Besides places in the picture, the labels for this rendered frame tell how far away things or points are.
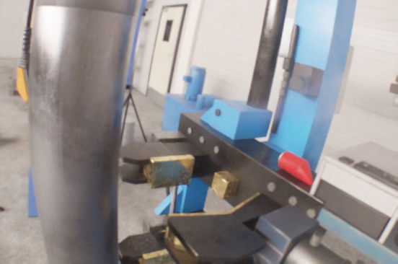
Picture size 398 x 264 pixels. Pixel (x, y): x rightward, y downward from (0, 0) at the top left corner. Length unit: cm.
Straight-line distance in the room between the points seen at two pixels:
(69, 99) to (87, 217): 25
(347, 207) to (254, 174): 32
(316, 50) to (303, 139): 32
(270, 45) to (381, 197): 66
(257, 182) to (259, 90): 36
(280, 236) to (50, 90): 55
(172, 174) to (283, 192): 37
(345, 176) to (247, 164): 33
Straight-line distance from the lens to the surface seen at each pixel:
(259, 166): 79
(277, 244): 62
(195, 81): 340
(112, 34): 45
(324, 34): 93
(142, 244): 118
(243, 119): 91
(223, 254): 54
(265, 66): 98
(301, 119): 94
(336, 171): 64
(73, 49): 44
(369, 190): 62
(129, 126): 323
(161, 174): 86
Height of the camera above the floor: 138
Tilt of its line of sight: 14 degrees down
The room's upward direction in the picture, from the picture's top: 11 degrees clockwise
